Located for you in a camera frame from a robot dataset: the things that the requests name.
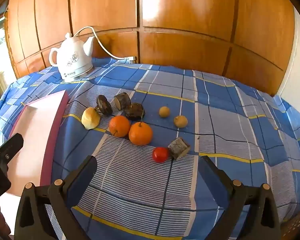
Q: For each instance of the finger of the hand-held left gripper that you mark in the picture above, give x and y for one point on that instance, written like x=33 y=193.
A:
x=8 y=147

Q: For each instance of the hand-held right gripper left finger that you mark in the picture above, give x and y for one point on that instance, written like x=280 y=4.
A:
x=81 y=182

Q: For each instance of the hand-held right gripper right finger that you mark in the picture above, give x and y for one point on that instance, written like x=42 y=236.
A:
x=212 y=180

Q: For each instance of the pink rectangular tray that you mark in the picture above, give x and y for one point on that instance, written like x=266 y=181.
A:
x=32 y=135

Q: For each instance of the red cherry tomato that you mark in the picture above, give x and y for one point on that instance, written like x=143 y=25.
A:
x=160 y=155

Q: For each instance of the pale yellow lemon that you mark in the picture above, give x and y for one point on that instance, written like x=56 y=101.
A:
x=90 y=118

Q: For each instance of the tan longan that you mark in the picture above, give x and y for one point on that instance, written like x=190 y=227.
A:
x=180 y=121
x=164 y=111

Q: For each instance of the small orange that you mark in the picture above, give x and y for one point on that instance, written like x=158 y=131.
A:
x=119 y=126

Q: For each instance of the orange with stem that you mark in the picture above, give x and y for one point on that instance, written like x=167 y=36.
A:
x=140 y=134

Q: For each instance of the dark chocolate pastry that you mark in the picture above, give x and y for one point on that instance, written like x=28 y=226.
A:
x=104 y=105

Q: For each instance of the dark brown lumpy chunk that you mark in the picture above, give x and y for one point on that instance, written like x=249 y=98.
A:
x=135 y=111

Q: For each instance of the round wood log piece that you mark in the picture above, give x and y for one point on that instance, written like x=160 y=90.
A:
x=122 y=101

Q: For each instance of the blue plaid tablecloth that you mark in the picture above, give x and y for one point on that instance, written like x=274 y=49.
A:
x=165 y=192

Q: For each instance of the brown wicker chair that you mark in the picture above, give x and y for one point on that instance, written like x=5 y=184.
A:
x=295 y=227

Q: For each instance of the white ceramic electric kettle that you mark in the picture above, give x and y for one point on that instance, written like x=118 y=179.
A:
x=71 y=60

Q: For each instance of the wooden panelled wardrobe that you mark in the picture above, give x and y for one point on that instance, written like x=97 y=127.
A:
x=185 y=10

